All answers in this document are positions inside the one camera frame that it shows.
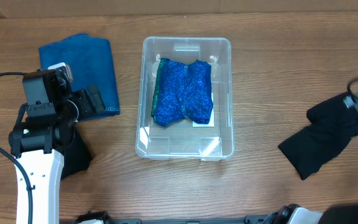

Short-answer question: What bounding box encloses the white label in bin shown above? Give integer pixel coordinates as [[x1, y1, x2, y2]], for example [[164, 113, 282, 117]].
[[192, 93, 214, 128]]

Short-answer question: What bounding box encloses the black cloth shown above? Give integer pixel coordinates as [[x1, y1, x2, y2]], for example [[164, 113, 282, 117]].
[[278, 93, 358, 180], [61, 128, 93, 180]]

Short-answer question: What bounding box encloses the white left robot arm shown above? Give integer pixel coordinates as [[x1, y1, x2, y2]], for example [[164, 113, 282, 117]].
[[9, 82, 91, 223]]

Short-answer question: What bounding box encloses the clear plastic storage bin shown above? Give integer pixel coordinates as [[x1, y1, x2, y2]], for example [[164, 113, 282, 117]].
[[135, 36, 235, 161]]

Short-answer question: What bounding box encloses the blue green sequin garment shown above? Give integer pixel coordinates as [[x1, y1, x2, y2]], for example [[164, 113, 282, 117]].
[[151, 58, 212, 127]]

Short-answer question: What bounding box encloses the folded blue denim cloth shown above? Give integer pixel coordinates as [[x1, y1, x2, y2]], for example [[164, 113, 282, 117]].
[[39, 33, 120, 119]]

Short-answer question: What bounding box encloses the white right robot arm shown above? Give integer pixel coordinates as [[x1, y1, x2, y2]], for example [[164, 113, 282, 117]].
[[264, 90, 358, 223]]

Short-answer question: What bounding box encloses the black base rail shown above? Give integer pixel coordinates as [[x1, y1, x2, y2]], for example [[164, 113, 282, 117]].
[[59, 210, 276, 224]]

